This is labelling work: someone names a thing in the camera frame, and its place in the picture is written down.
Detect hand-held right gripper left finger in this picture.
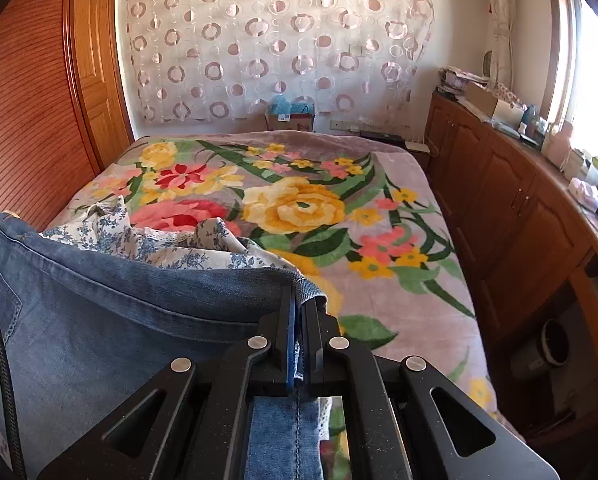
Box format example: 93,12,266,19
36,287,300,480

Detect small cardboard box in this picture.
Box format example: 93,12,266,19
265,110,316,134

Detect blue denim pants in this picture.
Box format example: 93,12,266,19
0,210,330,480

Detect pink bottle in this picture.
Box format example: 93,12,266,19
548,121,576,169

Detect wooden room door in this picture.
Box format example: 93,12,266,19
72,0,136,172

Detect black flat device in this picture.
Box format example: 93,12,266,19
360,130,408,144

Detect bright window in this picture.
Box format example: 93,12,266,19
546,0,598,163

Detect long wooden cabinet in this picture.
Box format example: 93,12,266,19
423,89,598,443

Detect dark round bin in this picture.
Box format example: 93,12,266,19
510,319,573,382

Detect black braided cable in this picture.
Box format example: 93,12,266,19
0,270,28,480

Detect circle-patterned sheer curtain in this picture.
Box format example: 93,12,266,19
120,0,438,124

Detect white blue-flowered bed sheet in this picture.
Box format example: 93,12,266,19
40,195,307,272

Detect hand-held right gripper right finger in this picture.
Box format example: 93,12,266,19
300,302,562,480

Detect colourful flower blanket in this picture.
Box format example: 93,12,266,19
44,130,530,443

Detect pink tissue pack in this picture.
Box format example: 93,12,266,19
568,176,598,209

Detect brown cardboard box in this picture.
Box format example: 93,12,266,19
463,82,500,117

